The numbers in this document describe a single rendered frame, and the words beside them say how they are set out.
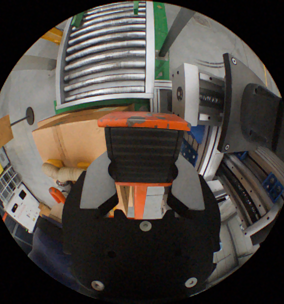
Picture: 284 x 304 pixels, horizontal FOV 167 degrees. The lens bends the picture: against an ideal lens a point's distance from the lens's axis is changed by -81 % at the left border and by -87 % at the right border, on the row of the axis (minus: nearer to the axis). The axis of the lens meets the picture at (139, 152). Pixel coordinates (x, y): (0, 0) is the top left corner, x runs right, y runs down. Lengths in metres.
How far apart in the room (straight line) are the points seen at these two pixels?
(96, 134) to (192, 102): 0.25
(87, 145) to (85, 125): 0.06
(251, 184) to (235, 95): 0.27
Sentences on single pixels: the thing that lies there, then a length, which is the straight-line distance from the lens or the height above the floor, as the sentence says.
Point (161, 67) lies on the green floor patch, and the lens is 1.27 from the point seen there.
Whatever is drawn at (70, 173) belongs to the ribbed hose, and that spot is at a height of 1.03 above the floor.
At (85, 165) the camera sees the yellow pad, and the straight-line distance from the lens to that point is 0.34.
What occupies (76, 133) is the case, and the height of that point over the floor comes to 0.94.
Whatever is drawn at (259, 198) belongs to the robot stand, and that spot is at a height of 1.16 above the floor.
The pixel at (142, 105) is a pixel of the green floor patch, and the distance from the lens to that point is 1.18.
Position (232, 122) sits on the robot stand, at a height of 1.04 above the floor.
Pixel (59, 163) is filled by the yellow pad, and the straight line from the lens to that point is 0.42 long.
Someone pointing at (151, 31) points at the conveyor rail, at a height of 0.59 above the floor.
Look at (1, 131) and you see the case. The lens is 1.99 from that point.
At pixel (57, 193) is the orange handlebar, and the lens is 0.33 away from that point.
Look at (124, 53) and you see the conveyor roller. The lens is 0.72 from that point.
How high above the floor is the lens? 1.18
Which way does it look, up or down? 59 degrees down
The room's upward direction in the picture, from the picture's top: 179 degrees counter-clockwise
